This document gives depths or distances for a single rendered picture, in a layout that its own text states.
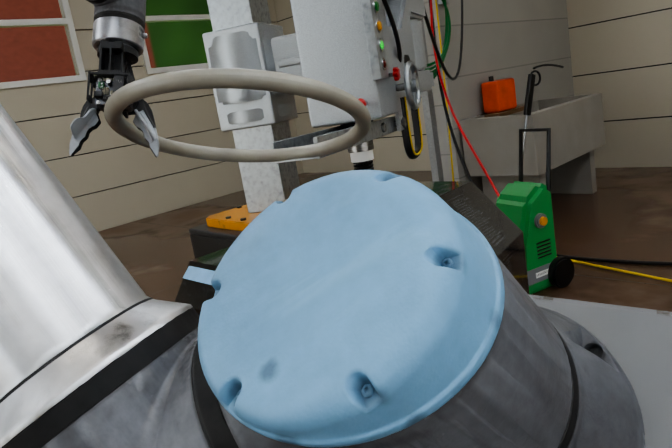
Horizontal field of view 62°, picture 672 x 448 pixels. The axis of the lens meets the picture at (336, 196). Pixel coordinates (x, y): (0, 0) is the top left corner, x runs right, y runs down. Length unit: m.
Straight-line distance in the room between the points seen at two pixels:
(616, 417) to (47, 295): 0.36
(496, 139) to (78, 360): 4.22
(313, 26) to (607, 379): 1.34
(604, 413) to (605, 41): 6.09
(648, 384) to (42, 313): 0.41
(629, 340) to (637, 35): 5.91
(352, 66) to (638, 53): 4.98
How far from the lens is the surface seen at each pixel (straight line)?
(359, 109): 0.97
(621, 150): 6.50
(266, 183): 2.42
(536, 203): 3.14
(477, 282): 0.27
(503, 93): 4.86
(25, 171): 0.40
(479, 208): 1.98
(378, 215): 0.28
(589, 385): 0.42
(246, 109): 2.37
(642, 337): 0.50
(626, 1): 6.38
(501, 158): 4.47
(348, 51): 1.58
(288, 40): 2.34
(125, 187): 7.86
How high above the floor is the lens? 1.24
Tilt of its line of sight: 10 degrees down
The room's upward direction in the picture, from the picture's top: 9 degrees counter-clockwise
